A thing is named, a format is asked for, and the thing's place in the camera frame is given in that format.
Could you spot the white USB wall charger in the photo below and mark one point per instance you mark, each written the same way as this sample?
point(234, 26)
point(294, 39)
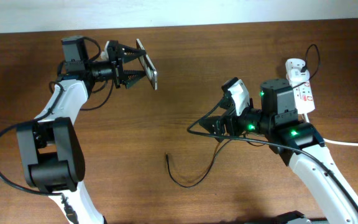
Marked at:
point(296, 76)

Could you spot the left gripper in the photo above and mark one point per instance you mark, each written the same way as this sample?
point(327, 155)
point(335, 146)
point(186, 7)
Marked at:
point(117, 64)

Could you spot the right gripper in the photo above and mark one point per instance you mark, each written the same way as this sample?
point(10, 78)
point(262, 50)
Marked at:
point(219, 121)

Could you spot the black Samsung Galaxy smartphone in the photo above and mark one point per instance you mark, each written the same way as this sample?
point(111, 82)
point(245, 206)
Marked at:
point(148, 66)

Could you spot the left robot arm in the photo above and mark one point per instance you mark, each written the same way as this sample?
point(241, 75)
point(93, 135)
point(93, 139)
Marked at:
point(51, 155)

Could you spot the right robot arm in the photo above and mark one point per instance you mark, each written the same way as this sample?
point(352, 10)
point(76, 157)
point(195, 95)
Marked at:
point(298, 143)

